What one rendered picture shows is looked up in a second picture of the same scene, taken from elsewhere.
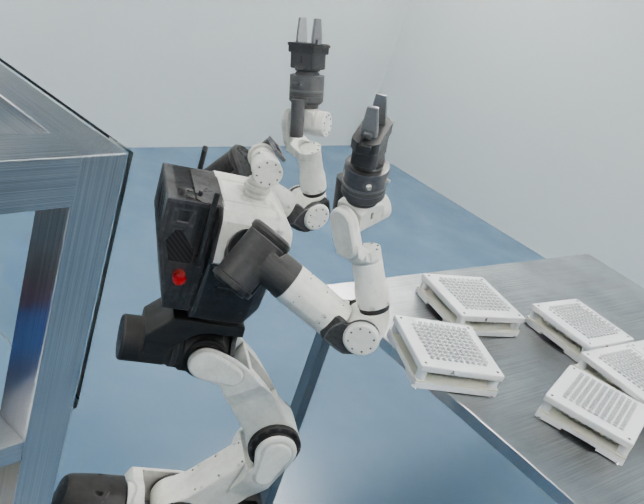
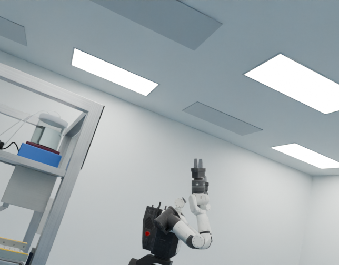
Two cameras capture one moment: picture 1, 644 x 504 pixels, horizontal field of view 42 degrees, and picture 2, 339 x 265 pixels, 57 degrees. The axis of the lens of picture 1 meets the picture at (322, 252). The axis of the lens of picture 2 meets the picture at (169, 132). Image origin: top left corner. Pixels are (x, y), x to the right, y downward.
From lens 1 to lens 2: 1.24 m
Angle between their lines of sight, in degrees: 51
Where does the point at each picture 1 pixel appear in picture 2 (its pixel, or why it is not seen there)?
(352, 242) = (193, 203)
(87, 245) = (91, 122)
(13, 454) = (62, 173)
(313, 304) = (183, 230)
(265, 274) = (168, 220)
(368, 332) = (199, 237)
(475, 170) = not seen: outside the picture
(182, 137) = not seen: outside the picture
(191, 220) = (153, 213)
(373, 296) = (202, 225)
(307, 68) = not seen: hidden behind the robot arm
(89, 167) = (94, 104)
